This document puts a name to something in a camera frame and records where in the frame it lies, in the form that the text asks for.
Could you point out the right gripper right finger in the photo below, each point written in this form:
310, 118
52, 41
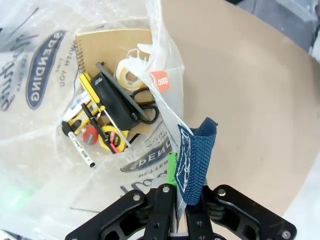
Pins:
225, 215

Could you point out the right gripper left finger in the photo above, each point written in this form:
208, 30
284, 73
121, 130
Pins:
155, 212

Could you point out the white printed plastic shopping bag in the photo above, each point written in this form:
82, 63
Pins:
37, 155

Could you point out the yellow tape measure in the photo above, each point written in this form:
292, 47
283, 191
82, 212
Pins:
117, 140

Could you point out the white marker with black cap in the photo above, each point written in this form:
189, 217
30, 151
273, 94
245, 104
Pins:
80, 147

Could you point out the red round sharpener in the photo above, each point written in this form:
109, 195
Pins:
90, 136

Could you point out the black pen with red end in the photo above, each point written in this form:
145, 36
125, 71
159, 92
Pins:
96, 125

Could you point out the black stapler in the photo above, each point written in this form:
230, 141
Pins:
112, 102
117, 85

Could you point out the yellow utility knife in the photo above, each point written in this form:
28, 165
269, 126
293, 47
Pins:
80, 120

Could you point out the white blue glue tube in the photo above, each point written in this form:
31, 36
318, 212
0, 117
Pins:
75, 106

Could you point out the clear adhesive tape roll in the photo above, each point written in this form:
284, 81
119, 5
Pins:
128, 75

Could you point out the brown spiral notebook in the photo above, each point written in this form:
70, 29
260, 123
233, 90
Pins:
110, 47

